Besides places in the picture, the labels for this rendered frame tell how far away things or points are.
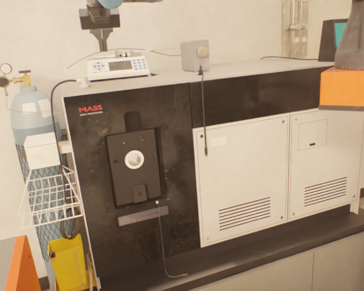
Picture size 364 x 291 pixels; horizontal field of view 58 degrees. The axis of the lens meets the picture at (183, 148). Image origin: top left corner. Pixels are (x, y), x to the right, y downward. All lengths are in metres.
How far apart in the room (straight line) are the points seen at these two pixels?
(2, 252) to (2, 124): 1.40
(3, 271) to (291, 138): 1.04
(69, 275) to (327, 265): 1.08
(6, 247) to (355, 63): 0.80
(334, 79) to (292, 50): 2.23
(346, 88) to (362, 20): 0.09
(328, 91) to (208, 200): 0.83
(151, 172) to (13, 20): 1.35
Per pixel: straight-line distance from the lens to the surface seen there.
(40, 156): 1.36
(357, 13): 0.51
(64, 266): 1.23
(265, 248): 1.43
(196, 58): 1.38
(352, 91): 0.47
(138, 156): 1.07
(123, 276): 1.30
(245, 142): 1.22
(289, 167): 1.38
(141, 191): 1.11
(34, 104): 1.81
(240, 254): 1.39
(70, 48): 2.15
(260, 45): 2.57
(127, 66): 1.37
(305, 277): 1.60
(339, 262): 1.69
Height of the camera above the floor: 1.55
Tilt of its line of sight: 17 degrees down
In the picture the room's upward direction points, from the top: 5 degrees counter-clockwise
